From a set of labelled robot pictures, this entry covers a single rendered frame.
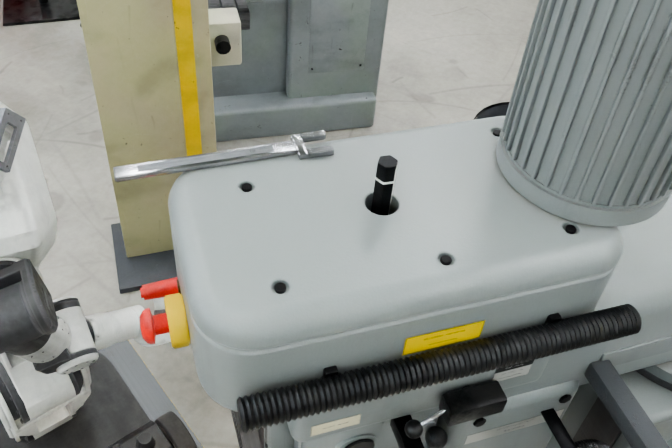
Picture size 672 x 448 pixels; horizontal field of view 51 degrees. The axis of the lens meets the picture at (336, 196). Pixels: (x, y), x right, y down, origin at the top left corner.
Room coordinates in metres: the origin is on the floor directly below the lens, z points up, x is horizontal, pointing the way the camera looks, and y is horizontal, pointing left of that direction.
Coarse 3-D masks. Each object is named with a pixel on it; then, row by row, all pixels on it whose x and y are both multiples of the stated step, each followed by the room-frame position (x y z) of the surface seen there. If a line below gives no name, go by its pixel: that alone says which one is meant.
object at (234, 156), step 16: (272, 144) 0.63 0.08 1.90; (288, 144) 0.64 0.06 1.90; (304, 144) 0.64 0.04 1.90; (160, 160) 0.59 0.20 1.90; (176, 160) 0.59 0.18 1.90; (192, 160) 0.59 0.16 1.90; (208, 160) 0.60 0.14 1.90; (224, 160) 0.60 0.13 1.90; (240, 160) 0.60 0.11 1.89; (256, 160) 0.61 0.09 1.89; (128, 176) 0.56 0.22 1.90; (144, 176) 0.56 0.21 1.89
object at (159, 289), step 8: (168, 280) 0.57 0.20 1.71; (176, 280) 0.57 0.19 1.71; (144, 288) 0.56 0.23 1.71; (152, 288) 0.56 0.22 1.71; (160, 288) 0.56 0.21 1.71; (168, 288) 0.56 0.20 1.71; (176, 288) 0.56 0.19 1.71; (144, 296) 0.55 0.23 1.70; (152, 296) 0.55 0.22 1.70; (160, 296) 0.56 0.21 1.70
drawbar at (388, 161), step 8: (384, 160) 0.56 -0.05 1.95; (392, 160) 0.56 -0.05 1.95; (384, 168) 0.55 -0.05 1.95; (392, 168) 0.55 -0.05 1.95; (376, 176) 0.56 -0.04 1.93; (384, 176) 0.55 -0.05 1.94; (392, 176) 0.55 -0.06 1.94; (376, 184) 0.56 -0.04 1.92; (392, 184) 0.55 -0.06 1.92; (376, 192) 0.55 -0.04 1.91; (384, 192) 0.55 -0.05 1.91; (376, 200) 0.55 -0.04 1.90; (384, 200) 0.55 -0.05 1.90; (376, 208) 0.55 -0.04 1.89; (384, 208) 0.55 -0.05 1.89
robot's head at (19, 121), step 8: (0, 112) 0.79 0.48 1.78; (8, 112) 0.79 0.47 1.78; (0, 120) 0.77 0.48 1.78; (8, 120) 0.78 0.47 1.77; (16, 120) 0.79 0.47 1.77; (24, 120) 0.80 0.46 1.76; (0, 128) 0.76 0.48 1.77; (16, 128) 0.79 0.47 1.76; (0, 136) 0.76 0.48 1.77; (16, 136) 0.78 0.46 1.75; (16, 144) 0.77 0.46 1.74; (8, 152) 0.75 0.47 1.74; (8, 160) 0.74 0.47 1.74; (0, 168) 0.72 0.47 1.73; (8, 168) 0.73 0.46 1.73
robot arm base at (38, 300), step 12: (24, 264) 0.70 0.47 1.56; (0, 276) 0.68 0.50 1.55; (12, 276) 0.68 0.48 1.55; (24, 276) 0.68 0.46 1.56; (36, 276) 0.70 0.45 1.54; (0, 288) 0.67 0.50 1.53; (24, 288) 0.65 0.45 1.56; (36, 288) 0.66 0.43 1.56; (24, 300) 0.64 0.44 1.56; (36, 300) 0.64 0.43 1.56; (48, 300) 0.68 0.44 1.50; (36, 312) 0.62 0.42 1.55; (48, 312) 0.64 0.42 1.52; (36, 324) 0.62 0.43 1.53; (48, 324) 0.62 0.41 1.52
